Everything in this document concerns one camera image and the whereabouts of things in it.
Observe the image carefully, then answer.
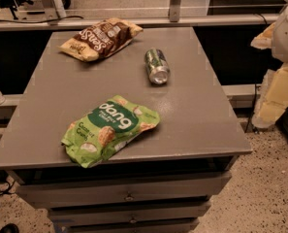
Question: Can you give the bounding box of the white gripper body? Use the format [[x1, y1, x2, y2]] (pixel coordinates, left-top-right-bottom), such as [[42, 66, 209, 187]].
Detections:
[[272, 5, 288, 63]]

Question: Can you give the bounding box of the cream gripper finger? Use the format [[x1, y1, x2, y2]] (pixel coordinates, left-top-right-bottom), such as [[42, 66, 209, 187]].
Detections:
[[252, 63, 288, 128], [250, 23, 275, 50]]

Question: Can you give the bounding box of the green soda can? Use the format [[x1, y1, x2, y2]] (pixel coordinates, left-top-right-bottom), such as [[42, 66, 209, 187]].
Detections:
[[144, 48, 170, 84]]

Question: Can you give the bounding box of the grey drawer cabinet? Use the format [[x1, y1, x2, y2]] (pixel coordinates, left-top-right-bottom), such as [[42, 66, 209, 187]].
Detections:
[[0, 28, 251, 233]]

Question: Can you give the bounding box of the brown yellow chips bag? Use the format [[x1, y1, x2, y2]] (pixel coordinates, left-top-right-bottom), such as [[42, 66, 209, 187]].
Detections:
[[59, 17, 143, 62]]

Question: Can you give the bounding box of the green dang chips bag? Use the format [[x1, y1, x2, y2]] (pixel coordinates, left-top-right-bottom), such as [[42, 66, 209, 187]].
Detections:
[[61, 95, 160, 168]]

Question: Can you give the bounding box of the top drawer knob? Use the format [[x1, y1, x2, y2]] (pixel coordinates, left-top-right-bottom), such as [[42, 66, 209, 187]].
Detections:
[[124, 193, 134, 202]]

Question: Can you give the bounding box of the drawer knob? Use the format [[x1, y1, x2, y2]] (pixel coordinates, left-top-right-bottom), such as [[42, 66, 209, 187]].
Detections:
[[129, 217, 138, 224], [124, 193, 134, 202]]

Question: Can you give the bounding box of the metal frame post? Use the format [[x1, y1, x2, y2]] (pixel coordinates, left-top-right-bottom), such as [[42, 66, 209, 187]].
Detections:
[[169, 0, 181, 22]]

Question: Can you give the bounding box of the black cable on rail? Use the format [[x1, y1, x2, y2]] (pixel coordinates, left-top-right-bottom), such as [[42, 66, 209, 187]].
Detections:
[[0, 15, 84, 24]]

